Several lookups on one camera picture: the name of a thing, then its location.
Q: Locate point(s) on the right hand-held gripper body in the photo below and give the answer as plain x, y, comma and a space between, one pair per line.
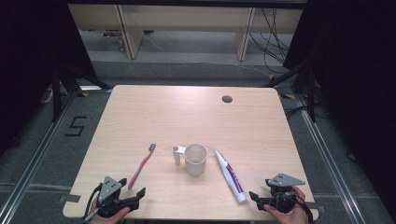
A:
283, 180

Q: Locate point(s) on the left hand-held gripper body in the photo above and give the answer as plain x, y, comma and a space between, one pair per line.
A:
109, 188

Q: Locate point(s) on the pink toothbrush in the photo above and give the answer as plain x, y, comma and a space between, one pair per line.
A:
140, 166

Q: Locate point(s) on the white purple toothpaste tube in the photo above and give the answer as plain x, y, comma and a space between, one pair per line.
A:
231, 177

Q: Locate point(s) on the white cup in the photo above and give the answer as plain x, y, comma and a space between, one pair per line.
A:
195, 161

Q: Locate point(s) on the person's left hand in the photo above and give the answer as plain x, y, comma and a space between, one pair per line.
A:
106, 221

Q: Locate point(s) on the person's right hand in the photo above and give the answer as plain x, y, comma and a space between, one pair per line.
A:
292, 217

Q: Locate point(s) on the black tripod stand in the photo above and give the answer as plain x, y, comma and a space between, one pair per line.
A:
311, 93
56, 93

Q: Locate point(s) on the round table grommet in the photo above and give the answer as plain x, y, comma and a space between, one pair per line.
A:
227, 99

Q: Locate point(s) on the yellow black floor tape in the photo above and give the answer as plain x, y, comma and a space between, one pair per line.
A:
82, 94

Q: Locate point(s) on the black curtain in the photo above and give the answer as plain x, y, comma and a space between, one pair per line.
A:
31, 62
358, 77

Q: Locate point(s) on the small coloured floor clutter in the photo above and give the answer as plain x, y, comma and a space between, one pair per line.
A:
116, 39

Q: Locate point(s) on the metal floor rail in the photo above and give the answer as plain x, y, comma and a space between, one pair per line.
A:
37, 155
327, 155

